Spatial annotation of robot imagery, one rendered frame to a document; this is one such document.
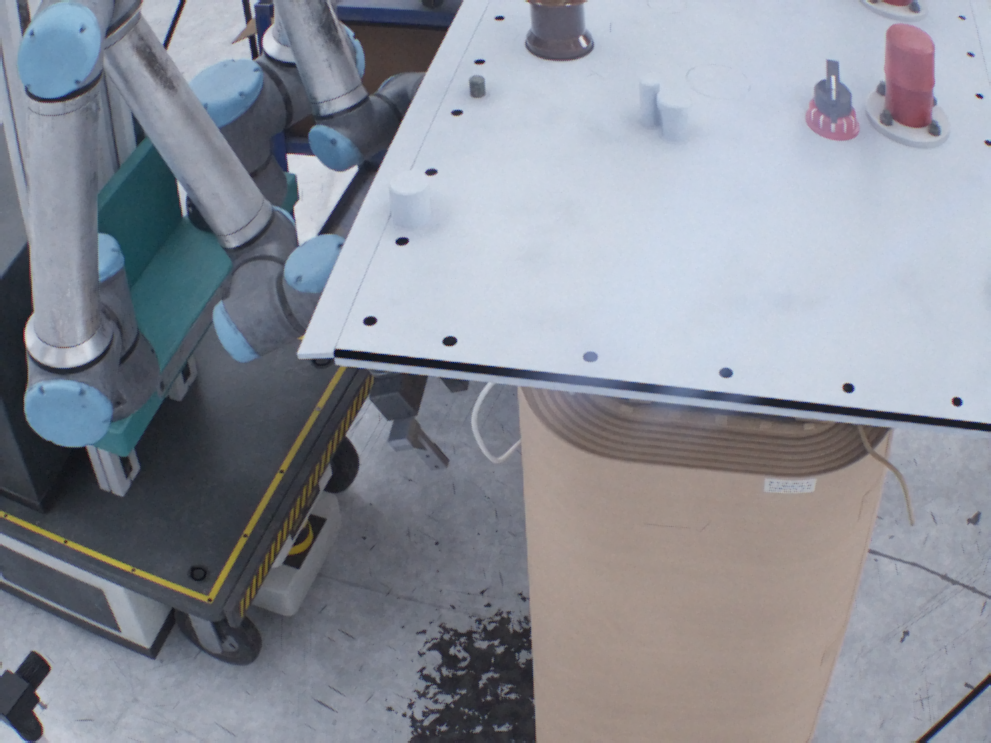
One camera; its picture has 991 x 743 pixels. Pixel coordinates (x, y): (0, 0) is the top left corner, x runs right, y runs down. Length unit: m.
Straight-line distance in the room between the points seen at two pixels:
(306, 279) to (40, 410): 0.45
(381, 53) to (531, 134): 1.35
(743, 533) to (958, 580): 1.31
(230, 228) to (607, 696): 0.82
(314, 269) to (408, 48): 1.06
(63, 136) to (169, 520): 1.09
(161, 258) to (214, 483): 0.43
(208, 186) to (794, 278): 0.87
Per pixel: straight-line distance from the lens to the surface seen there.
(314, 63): 2.32
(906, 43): 1.72
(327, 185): 3.92
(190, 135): 2.04
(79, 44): 1.77
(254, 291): 2.07
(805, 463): 1.76
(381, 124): 2.38
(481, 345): 1.45
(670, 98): 1.67
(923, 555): 3.08
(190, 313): 2.53
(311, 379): 2.95
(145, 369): 2.39
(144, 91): 1.99
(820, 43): 1.93
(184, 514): 2.77
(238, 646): 2.86
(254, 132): 2.59
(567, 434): 1.78
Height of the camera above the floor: 2.36
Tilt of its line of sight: 45 degrees down
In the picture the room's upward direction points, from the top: 5 degrees counter-clockwise
